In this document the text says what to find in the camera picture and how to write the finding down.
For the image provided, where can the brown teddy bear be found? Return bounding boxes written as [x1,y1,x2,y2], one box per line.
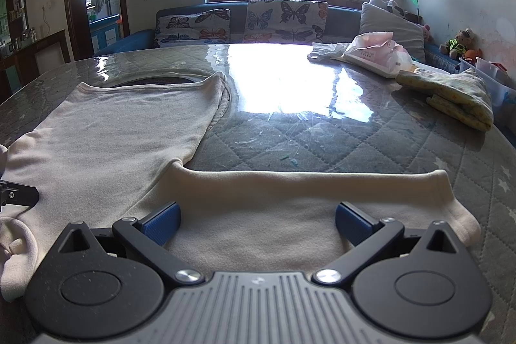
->
[439,28,476,60]

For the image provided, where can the clear plastic storage box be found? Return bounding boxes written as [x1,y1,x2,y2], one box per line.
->
[457,56,516,108]

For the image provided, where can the large butterfly print pillow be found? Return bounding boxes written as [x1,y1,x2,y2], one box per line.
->
[243,0,330,45]

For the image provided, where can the white plastic bag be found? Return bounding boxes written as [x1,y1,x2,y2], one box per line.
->
[308,42,351,63]

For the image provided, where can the pink tissue packet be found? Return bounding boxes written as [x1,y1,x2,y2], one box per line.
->
[342,32,417,79]

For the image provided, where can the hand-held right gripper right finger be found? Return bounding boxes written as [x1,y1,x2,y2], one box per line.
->
[312,201,465,285]

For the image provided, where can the blue sofa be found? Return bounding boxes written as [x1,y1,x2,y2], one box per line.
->
[94,0,460,73]

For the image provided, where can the dark wooden cabinet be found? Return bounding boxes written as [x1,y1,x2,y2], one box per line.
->
[0,0,72,103]

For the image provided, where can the blue wooden furniture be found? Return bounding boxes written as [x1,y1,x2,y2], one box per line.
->
[89,14,122,51]

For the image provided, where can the grey pillow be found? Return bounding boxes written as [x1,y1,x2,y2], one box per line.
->
[359,2,427,63]

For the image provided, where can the yellow folded cloth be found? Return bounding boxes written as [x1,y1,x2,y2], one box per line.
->
[395,68,495,132]

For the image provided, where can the white and black plush toy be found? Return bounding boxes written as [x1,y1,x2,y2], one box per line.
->
[369,0,422,24]

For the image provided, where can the small butterfly print pillow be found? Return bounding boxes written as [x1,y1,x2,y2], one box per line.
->
[153,8,232,48]

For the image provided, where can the cream long-sleeved garment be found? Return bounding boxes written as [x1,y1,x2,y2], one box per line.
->
[0,71,482,303]

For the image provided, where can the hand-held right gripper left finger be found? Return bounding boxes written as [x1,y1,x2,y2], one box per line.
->
[52,201,204,285]

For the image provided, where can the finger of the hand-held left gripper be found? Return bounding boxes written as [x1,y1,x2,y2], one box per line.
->
[0,179,40,208]

